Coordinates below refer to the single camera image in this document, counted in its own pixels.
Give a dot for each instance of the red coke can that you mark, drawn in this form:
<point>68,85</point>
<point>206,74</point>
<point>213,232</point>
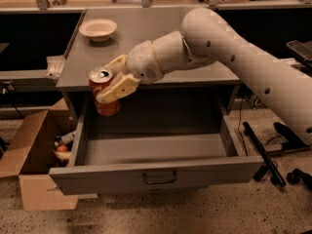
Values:
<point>99,80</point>

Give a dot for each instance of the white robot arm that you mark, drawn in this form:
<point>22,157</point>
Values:
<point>205,37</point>

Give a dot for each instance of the black chair base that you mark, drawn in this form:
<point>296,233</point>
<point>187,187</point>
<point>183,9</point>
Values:
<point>293,143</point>

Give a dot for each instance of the grey metal bracket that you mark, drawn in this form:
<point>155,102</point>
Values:
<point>55,65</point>

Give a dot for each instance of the orange round fruit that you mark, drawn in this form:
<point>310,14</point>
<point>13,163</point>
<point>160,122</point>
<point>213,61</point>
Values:
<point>62,148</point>

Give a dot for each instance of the black bar on floor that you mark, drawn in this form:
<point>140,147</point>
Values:
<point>276,176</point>

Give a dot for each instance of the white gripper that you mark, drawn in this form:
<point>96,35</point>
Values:
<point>142,63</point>

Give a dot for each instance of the black drawer handle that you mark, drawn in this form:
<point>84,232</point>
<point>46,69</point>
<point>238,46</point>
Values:
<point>159,178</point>

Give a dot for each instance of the open grey top drawer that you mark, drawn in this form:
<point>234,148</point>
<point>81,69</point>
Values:
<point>155,132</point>

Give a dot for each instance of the white paper bowl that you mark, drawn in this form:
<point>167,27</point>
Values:
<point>98,30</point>

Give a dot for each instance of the brown cardboard box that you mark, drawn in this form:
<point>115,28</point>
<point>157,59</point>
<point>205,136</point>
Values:
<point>30,157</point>

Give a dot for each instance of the white plastic bottle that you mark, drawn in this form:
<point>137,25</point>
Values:
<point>65,139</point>

